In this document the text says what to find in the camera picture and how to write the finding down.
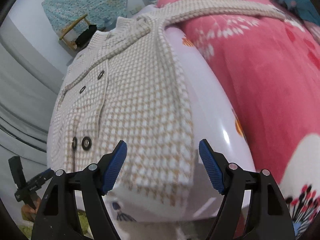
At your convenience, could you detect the beige houndstooth coat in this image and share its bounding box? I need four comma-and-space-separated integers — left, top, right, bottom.
47, 0, 285, 210

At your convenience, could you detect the left hand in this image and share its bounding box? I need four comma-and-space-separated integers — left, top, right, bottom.
21, 197, 41, 222

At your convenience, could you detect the white curtain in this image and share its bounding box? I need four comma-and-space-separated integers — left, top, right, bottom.
1, 17, 63, 164

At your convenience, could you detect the pink floral blanket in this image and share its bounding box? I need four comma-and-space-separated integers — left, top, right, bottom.
157, 0, 320, 239

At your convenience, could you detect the black bag on chair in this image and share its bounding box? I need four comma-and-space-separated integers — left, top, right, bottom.
75, 24, 97, 48

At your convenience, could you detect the wooden chair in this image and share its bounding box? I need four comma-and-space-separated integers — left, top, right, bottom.
59, 14, 91, 51

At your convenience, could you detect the teal pillow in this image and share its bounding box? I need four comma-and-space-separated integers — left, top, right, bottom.
275, 0, 319, 26

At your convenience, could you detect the teal floral wall cloth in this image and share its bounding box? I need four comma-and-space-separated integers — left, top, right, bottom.
42, 0, 127, 33

